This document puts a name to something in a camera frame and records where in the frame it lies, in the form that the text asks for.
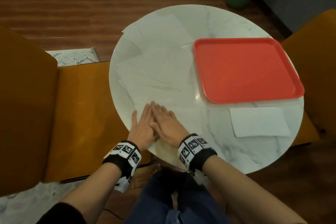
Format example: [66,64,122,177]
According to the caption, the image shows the black wristband with markers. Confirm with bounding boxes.
[102,140,142,179]
[177,133,218,173]

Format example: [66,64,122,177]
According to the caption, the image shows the black left wristband with markers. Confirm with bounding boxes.
[102,140,142,179]

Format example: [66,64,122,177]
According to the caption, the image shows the person's left hand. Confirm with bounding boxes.
[127,101,159,152]

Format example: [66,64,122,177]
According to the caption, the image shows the mustard yellow upholstered chair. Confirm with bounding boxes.
[0,24,152,197]
[281,8,336,147]

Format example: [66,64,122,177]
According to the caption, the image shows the white paper napkin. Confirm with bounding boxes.
[130,101,200,153]

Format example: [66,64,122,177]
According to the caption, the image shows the person's left foot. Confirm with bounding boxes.
[151,163,162,177]

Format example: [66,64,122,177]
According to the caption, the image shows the black right wristband with markers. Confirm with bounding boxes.
[177,133,218,173]

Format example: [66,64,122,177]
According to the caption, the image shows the spread white napkins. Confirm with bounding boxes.
[115,14,196,106]

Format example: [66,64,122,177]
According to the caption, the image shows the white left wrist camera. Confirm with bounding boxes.
[114,175,134,193]

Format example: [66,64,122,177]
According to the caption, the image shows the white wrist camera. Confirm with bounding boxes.
[114,175,134,193]
[188,167,208,186]

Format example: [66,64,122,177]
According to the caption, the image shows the black left camera cable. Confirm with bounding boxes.
[104,208,124,221]

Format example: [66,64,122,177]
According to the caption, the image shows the person's black left sleeve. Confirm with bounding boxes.
[35,202,87,224]

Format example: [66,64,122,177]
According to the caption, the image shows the person's right hand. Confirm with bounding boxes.
[150,103,190,149]

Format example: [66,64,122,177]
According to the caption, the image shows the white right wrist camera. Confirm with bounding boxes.
[188,167,208,186]

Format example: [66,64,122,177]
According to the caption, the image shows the pale patterned rug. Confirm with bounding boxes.
[0,47,100,224]

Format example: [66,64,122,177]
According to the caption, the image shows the person's right forearm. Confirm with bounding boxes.
[202,155,308,224]

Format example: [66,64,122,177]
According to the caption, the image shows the person's blue jeans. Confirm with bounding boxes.
[123,168,231,224]

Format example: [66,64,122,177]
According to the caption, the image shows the orange plastic tray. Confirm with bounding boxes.
[193,37,306,105]

